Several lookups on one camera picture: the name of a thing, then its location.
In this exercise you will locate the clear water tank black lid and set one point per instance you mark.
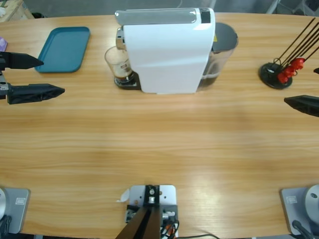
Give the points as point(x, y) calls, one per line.
point(223, 37)

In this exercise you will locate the white paper tag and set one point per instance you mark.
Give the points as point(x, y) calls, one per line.
point(123, 196)

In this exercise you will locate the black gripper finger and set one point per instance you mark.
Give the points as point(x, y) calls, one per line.
point(22, 61)
point(35, 93)
point(316, 70)
point(304, 104)

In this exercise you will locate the dark camera post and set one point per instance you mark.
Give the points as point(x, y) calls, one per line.
point(145, 224)

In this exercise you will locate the red coffee capsule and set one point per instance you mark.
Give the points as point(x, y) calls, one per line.
point(297, 63)
point(282, 78)
point(289, 71)

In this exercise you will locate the teal plastic tray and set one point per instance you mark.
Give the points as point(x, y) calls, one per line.
point(63, 49)

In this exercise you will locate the purple patterned item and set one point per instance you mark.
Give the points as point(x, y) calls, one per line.
point(2, 44)

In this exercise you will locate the black capsule holder with rods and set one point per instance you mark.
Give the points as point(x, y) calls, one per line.
point(270, 78)

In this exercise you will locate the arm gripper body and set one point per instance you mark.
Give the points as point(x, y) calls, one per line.
point(3, 82)

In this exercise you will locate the white crumpled wad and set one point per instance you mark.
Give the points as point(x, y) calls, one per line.
point(2, 12)

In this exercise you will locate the white metal frame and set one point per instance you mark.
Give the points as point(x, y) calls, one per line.
point(271, 6)

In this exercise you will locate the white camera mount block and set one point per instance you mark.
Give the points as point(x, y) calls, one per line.
point(167, 196)

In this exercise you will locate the clear drinking glass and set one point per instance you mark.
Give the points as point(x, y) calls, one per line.
point(119, 67)

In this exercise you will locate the white capsule coffee machine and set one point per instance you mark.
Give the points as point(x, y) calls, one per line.
point(167, 57)

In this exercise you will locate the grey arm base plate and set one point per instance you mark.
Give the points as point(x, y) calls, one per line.
point(294, 211)
point(20, 211)

